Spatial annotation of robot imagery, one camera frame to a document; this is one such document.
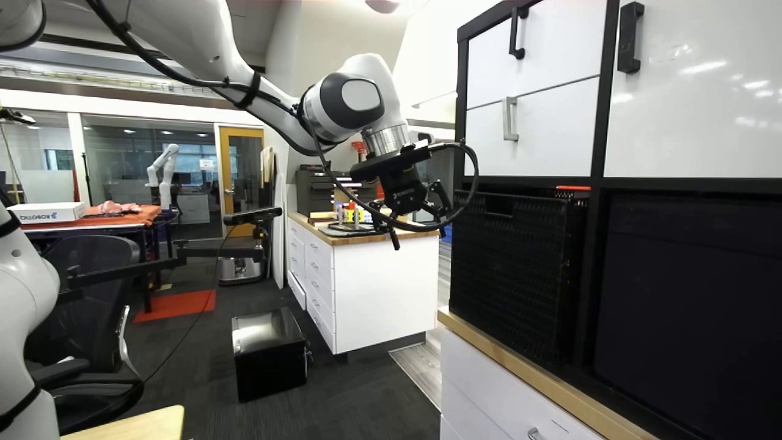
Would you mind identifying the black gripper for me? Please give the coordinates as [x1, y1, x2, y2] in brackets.
[373, 157, 452, 252]

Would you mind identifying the black mesh storage bin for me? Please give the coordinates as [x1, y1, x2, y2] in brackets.
[449, 188, 592, 376]

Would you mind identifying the white island cabinet wood top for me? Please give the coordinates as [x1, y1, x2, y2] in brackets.
[282, 211, 442, 360]

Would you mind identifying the black and white cabinet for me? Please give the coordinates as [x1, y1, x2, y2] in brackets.
[449, 0, 782, 440]

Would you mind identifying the white cabinet door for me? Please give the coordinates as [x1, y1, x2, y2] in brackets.
[604, 0, 782, 182]

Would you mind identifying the yellow bottle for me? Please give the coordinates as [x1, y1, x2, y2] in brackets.
[339, 204, 367, 230]

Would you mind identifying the round plate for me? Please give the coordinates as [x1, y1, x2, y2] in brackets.
[315, 220, 367, 243]

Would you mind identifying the black machine on island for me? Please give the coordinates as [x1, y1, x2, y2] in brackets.
[292, 161, 336, 219]

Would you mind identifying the black stand with bar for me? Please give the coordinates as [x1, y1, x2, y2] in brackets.
[69, 205, 285, 289]

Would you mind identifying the white counter with wood top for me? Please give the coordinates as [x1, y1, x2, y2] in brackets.
[434, 309, 660, 440]

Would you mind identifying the black box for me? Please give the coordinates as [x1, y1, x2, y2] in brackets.
[226, 305, 313, 404]

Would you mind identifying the red floor mat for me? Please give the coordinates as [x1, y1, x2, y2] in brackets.
[132, 286, 219, 327]

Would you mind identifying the black fabric storage bin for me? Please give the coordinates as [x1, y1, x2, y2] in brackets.
[592, 194, 782, 440]

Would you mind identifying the red topped table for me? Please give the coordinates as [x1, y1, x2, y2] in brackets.
[20, 204, 166, 313]

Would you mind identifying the black office chair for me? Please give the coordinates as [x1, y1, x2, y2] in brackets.
[21, 230, 149, 436]

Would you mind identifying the light wooden table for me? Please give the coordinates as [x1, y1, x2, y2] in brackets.
[58, 404, 187, 440]

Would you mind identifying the white flat box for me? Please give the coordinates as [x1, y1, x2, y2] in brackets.
[5, 201, 87, 228]

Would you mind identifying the silver drawer handle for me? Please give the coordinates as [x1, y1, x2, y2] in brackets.
[501, 96, 522, 146]

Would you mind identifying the white drawer with silver handle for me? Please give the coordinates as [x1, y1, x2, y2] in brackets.
[463, 77, 601, 182]

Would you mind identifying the yellow door frame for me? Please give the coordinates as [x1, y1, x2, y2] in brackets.
[212, 124, 268, 241]

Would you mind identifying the black drawer handle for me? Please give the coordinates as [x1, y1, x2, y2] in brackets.
[505, 6, 530, 62]

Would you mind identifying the white drawer with black handle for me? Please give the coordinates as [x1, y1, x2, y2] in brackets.
[463, 0, 611, 110]

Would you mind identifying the black door handle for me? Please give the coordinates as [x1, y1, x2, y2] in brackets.
[616, 0, 648, 77]

